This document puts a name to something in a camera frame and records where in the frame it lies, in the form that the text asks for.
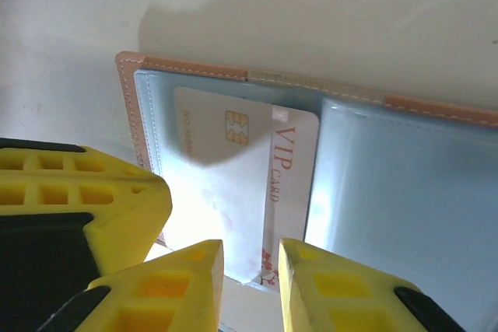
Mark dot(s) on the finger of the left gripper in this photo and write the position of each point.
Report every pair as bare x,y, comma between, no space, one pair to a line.
70,161
124,223

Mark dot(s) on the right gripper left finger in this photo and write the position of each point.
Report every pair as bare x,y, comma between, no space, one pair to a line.
155,301

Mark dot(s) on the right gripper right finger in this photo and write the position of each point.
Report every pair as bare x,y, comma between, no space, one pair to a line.
342,305

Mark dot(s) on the tan leather card holder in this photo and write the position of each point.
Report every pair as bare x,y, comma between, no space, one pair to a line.
408,192

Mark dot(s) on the white VIP card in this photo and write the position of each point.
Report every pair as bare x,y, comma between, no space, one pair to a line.
288,161

